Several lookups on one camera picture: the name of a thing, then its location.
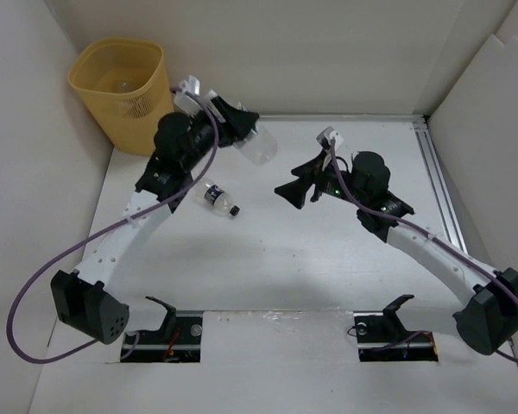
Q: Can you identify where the clear bottle dark blue label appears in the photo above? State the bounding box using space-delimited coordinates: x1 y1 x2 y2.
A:
194 179 241 217

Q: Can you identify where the yellow plastic bin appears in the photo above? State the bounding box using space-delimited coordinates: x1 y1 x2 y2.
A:
68 37 174 157

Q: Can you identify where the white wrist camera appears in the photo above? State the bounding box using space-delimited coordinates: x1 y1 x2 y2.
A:
172 75 224 122
316 127 344 152

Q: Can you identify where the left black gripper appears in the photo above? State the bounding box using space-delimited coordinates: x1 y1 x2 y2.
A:
181 97 256 172

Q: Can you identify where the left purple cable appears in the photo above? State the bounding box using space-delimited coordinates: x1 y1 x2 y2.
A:
6 85 220 364

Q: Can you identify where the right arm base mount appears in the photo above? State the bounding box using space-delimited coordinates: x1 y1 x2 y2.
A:
346 294 439 362

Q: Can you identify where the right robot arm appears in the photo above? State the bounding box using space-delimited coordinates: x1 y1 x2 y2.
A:
275 148 518 355

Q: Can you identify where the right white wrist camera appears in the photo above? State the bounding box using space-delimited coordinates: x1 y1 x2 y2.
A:
316 127 344 152

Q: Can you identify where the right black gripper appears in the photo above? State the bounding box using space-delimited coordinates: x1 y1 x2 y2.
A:
275 149 369 209

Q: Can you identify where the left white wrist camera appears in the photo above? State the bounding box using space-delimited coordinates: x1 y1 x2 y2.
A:
172 75 224 122

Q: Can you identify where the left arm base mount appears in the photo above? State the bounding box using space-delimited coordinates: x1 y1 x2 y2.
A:
119 296 204 364

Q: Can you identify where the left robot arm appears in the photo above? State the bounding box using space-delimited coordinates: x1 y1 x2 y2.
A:
51 96 260 344

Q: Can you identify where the crushed clear plastic bottle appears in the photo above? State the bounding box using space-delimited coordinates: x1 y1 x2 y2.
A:
233 123 278 166

